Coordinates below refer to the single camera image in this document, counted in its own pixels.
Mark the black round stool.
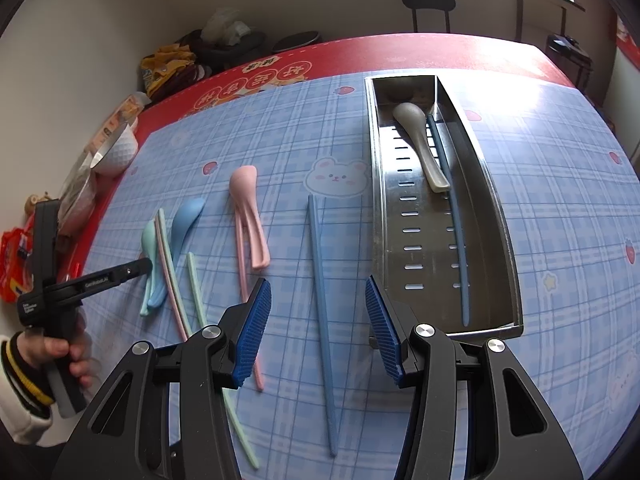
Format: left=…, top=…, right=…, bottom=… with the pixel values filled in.
left=272, top=31, right=321, bottom=53

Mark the red printed tablecloth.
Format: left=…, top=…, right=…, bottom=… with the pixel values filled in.
left=55, top=34, right=581, bottom=286

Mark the blue spoon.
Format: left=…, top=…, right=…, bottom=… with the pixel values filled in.
left=147, top=197, right=207, bottom=307

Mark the red snack packet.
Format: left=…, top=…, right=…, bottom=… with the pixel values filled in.
left=0, top=227, right=38, bottom=303

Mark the black device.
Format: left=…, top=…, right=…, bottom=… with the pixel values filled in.
left=545, top=32, right=593, bottom=96

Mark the dark cloth pile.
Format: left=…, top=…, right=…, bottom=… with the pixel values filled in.
left=175, top=30, right=268, bottom=68

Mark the person's left forearm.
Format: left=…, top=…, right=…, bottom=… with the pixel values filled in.
left=0, top=332, right=56, bottom=443

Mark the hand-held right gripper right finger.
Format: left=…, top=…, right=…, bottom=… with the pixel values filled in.
left=364, top=275, right=586, bottom=480

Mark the clear bag with brown contents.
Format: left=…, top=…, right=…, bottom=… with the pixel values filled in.
left=57, top=162, right=98, bottom=238

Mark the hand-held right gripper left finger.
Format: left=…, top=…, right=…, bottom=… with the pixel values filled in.
left=60, top=277, right=273, bottom=480

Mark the person's left hand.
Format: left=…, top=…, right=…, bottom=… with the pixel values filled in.
left=17, top=327, right=93, bottom=388

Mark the pink spoon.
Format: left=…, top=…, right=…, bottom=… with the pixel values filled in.
left=229, top=165, right=272, bottom=270

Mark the green chopstick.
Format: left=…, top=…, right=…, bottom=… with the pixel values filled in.
left=186, top=252, right=260, bottom=470
left=158, top=208, right=194, bottom=337

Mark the clear plastic bag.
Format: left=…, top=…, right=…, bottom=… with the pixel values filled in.
left=200, top=7, right=251, bottom=46

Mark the white bowl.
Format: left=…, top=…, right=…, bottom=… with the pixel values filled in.
left=90, top=120, right=139, bottom=177

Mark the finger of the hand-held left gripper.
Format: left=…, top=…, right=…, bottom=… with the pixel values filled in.
left=44, top=259, right=153, bottom=306

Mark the grey spoon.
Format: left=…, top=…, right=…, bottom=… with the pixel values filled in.
left=391, top=102, right=452, bottom=193

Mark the blue chopstick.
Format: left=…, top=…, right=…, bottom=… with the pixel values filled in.
left=426, top=114, right=472, bottom=328
left=306, top=194, right=338, bottom=458

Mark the pink chopstick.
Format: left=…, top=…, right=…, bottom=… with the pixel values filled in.
left=235, top=200, right=265, bottom=392
left=154, top=211, right=190, bottom=341

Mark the green spoon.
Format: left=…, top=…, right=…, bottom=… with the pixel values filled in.
left=140, top=220, right=161, bottom=317

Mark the yellow snack bag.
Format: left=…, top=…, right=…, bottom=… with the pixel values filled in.
left=140, top=45, right=198, bottom=103

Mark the orange white snack packet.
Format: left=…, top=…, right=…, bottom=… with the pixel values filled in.
left=87, top=92, right=151, bottom=156

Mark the blue plaid table mat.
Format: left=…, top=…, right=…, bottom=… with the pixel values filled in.
left=75, top=72, right=640, bottom=480

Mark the metal utensil tray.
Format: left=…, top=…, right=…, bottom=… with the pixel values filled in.
left=364, top=74, right=524, bottom=348

